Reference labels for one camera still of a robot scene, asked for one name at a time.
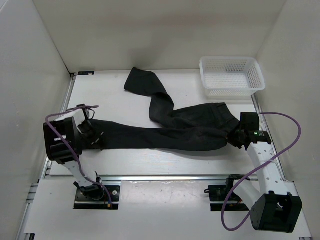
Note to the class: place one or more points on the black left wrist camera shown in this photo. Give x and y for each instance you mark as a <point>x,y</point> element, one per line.
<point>88,111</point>

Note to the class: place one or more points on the black trousers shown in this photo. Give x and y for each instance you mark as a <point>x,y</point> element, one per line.
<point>197,128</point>

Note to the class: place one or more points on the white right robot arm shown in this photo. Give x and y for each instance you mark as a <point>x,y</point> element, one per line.
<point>272,207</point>

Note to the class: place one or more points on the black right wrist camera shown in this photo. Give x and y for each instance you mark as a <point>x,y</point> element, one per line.
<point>249,121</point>

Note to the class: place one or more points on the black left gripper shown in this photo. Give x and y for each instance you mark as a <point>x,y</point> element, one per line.
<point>93,140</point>

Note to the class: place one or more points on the aluminium frame rail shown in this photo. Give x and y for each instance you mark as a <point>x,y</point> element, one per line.
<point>140,178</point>

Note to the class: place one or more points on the white plastic basket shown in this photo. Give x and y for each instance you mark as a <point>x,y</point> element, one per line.
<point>230,76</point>

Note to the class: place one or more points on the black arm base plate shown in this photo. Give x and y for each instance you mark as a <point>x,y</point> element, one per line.
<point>98,200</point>

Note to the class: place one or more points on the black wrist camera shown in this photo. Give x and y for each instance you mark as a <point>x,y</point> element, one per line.
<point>88,111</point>
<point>249,121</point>

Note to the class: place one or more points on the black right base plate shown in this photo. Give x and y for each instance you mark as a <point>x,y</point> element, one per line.
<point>218,193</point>

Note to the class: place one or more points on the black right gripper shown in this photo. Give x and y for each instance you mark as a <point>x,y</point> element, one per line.
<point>232,140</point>

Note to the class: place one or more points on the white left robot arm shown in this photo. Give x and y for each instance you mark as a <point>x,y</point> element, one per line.
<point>65,135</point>

